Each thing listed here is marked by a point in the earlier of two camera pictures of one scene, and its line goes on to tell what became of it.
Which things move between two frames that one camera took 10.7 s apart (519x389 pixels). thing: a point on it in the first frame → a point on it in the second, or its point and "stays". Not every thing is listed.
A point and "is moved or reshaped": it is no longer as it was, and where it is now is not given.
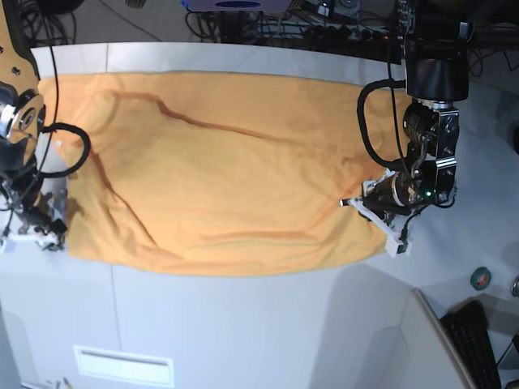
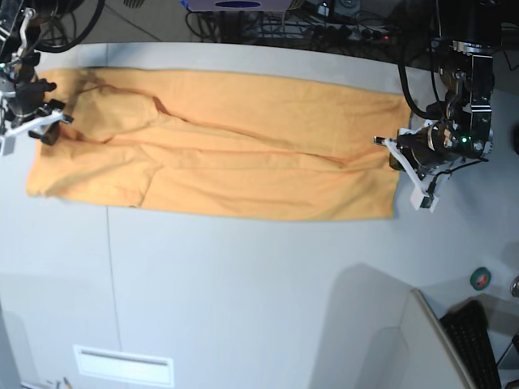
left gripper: (40, 218) → (29, 95)
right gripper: (395, 194) → (429, 145)
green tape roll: (480, 278) stays
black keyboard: (467, 326) stays
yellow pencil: (68, 384) stays
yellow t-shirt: (220, 173) is moved or reshaped
